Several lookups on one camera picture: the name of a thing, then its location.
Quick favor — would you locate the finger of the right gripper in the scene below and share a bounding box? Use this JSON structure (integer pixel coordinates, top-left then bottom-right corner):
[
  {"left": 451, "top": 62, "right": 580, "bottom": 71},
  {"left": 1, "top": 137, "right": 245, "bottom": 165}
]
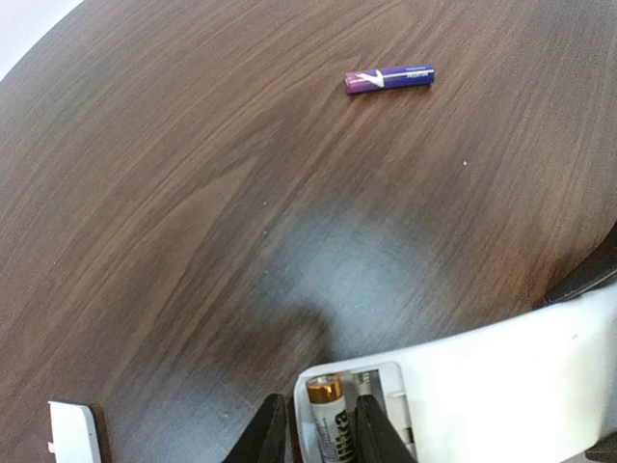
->
[{"left": 544, "top": 238, "right": 616, "bottom": 304}]

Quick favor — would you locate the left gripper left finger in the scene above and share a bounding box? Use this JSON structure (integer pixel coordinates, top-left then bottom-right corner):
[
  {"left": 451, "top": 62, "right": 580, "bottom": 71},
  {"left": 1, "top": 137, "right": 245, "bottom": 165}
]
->
[{"left": 226, "top": 394, "right": 287, "bottom": 463}]

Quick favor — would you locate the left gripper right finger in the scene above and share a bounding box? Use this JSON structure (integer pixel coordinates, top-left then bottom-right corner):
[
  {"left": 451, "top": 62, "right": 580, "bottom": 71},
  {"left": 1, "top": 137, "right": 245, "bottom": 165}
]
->
[{"left": 356, "top": 395, "right": 416, "bottom": 463}]

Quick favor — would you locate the gold AAA battery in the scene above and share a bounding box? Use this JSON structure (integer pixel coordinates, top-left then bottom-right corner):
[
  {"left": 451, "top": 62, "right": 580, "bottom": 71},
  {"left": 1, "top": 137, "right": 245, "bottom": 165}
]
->
[{"left": 306, "top": 375, "right": 356, "bottom": 462}]

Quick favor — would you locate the white remote control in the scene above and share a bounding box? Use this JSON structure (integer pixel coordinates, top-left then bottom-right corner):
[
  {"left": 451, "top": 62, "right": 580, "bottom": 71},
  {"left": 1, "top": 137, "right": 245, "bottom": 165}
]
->
[{"left": 294, "top": 285, "right": 616, "bottom": 462}]

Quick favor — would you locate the white battery cover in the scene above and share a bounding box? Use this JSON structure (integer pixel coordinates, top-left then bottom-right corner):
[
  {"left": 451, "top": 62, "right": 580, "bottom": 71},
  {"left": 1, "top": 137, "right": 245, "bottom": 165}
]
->
[{"left": 48, "top": 401, "right": 102, "bottom": 463}]

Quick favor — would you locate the purple AAA battery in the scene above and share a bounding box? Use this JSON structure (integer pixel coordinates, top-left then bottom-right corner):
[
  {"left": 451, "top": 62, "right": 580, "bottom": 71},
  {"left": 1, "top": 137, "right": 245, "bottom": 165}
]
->
[{"left": 344, "top": 65, "right": 436, "bottom": 95}]

